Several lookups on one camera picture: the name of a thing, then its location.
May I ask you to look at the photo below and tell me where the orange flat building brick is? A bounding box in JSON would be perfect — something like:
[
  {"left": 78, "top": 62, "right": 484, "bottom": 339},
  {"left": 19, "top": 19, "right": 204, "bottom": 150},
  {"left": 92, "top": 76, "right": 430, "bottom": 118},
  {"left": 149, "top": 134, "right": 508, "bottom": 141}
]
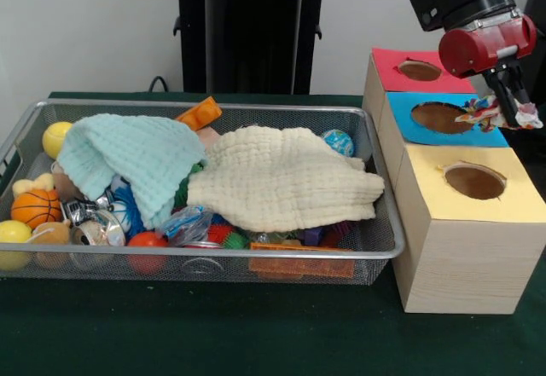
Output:
[{"left": 248, "top": 241, "right": 356, "bottom": 281}]

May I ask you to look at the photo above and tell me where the light blue waffle cloth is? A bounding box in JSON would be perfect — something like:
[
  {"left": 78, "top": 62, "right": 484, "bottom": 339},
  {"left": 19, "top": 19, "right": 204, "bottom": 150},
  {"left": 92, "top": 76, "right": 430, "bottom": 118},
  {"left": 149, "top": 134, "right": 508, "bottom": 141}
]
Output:
[{"left": 56, "top": 113, "right": 210, "bottom": 230}]

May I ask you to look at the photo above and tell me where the wire mesh bin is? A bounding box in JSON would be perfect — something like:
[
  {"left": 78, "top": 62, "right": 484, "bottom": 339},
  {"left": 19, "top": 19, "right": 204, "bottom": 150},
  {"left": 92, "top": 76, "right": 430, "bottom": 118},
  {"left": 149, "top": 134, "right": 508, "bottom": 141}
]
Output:
[{"left": 0, "top": 99, "right": 406, "bottom": 286}]

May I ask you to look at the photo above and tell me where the dark green tablecloth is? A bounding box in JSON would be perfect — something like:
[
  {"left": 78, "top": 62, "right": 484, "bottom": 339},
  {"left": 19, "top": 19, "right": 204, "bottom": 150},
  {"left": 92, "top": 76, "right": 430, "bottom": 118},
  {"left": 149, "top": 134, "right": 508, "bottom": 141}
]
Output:
[{"left": 0, "top": 90, "right": 546, "bottom": 376}]

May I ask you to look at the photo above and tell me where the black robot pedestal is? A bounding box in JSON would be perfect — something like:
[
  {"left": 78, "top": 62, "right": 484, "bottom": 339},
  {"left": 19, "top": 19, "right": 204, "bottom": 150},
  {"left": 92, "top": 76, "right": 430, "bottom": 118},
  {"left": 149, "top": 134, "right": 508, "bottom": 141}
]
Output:
[{"left": 164, "top": 0, "right": 345, "bottom": 95}]

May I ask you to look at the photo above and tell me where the red ball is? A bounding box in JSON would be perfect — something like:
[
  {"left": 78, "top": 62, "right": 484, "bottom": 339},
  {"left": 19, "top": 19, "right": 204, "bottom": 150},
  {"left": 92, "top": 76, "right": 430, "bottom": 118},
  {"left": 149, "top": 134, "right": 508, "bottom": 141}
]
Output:
[{"left": 127, "top": 230, "right": 170, "bottom": 275}]

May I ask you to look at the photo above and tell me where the wooden box with three holes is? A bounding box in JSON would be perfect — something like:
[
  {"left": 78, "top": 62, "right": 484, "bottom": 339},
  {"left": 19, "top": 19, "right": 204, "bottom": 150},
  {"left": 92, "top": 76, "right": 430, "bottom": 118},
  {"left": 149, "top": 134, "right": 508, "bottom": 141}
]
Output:
[{"left": 362, "top": 47, "right": 546, "bottom": 315}]

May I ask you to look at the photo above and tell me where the orange studded building block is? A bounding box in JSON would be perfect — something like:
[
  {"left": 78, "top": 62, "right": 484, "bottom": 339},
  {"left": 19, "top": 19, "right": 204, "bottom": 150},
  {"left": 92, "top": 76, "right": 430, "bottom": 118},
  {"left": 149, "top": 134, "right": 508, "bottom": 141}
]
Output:
[{"left": 174, "top": 96, "right": 223, "bottom": 132}]

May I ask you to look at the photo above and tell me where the yellow ball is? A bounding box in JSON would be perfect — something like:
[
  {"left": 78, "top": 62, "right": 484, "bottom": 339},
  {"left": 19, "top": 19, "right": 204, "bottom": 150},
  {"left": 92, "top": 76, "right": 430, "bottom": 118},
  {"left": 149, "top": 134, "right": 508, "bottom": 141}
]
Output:
[
  {"left": 0, "top": 219, "right": 33, "bottom": 271},
  {"left": 41, "top": 121, "right": 74, "bottom": 160}
]

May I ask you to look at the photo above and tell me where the orange toy basketball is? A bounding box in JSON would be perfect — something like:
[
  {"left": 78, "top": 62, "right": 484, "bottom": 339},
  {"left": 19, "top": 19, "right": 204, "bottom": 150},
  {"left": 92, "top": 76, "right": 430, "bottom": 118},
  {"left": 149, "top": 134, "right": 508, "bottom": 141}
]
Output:
[{"left": 10, "top": 188, "right": 63, "bottom": 230}]

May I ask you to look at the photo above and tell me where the colourful patterned cloth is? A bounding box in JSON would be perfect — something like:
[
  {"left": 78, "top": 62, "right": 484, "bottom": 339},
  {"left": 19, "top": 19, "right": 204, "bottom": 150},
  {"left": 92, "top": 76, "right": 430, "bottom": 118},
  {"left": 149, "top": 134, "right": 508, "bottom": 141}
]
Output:
[{"left": 454, "top": 93, "right": 545, "bottom": 133}]

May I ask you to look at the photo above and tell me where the crushed silver can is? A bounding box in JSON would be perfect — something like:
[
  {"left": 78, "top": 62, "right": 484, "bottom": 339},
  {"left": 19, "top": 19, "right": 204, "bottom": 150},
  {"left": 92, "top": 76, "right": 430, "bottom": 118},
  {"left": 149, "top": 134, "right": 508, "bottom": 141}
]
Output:
[{"left": 68, "top": 210, "right": 127, "bottom": 249}]

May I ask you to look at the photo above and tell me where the blue globe ball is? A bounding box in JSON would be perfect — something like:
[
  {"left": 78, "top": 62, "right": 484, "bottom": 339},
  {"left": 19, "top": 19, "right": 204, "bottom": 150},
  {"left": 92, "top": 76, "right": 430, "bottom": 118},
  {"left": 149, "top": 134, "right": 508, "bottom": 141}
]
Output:
[{"left": 320, "top": 129, "right": 356, "bottom": 158}]

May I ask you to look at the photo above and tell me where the cream waffle cloth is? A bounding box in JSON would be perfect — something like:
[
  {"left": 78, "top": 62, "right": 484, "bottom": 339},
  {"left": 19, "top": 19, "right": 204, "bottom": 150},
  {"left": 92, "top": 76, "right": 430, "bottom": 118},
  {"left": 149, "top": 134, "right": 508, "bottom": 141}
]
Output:
[{"left": 186, "top": 124, "right": 386, "bottom": 233}]

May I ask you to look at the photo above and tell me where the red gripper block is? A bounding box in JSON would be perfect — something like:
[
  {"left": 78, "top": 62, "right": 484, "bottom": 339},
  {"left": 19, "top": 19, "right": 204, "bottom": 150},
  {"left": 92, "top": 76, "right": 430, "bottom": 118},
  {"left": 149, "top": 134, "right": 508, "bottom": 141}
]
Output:
[{"left": 438, "top": 13, "right": 537, "bottom": 128}]

